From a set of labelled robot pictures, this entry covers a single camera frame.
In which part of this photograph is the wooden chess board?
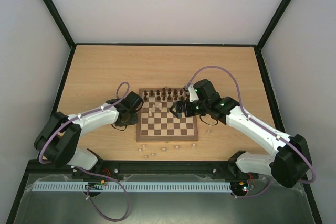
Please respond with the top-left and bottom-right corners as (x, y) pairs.
(136, 87), (198, 142)

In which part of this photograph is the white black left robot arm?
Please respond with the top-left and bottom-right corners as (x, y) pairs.
(34, 91), (143, 170)

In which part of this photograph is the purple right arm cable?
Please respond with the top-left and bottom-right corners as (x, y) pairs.
(187, 65), (317, 199)

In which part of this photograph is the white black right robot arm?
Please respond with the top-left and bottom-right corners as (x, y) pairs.
(169, 79), (312, 188)

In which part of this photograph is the light blue cable duct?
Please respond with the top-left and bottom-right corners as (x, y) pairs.
(31, 182), (232, 193)

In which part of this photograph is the black frame post right rear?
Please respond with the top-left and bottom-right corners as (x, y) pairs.
(257, 0), (292, 50)

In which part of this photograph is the black frame post left rear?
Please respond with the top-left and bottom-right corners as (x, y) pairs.
(43, 0), (76, 49)

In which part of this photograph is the black frame post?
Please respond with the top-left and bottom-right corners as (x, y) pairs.
(43, 0), (76, 49)
(257, 0), (292, 50)

